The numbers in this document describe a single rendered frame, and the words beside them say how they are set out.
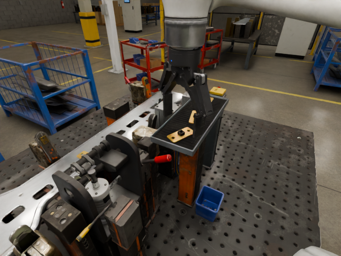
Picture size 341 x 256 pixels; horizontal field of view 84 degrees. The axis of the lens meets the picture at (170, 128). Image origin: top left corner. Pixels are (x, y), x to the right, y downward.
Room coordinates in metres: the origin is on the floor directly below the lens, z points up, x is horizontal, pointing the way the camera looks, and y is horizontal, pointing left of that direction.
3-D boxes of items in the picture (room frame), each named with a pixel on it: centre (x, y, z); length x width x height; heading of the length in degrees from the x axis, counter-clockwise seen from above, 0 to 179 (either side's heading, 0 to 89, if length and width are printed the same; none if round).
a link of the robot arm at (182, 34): (0.46, -0.03, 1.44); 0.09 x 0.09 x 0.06
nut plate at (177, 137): (0.46, -0.03, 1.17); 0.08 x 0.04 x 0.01; 126
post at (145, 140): (0.51, 0.08, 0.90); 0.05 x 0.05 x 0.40; 61
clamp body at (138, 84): (1.14, 0.19, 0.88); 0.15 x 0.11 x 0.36; 61
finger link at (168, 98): (0.52, 0.01, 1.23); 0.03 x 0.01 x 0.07; 126
